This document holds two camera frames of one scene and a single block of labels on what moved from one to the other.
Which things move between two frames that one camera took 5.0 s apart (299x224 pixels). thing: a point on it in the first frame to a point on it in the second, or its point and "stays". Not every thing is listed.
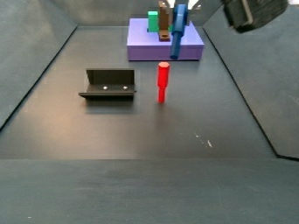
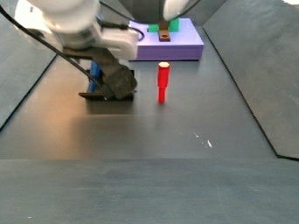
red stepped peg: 163,80 stays
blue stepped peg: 180,22 to 95,73
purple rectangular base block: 144,45 stays
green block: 153,21 stays
